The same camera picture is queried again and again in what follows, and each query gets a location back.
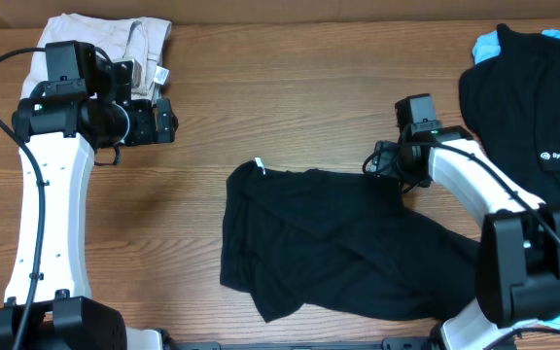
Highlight light blue garment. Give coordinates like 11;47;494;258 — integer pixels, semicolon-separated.
472;29;560;339

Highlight black garment with logo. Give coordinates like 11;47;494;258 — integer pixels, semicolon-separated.
458;22;560;273

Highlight black t-shirt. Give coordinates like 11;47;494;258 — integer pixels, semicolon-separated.
220;161;478;322

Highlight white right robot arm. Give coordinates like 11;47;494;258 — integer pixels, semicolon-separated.
363;126;560;350

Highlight beige folded trousers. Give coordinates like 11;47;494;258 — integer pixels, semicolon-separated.
38;14;172;102

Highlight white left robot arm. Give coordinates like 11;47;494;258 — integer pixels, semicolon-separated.
0;56;178;349

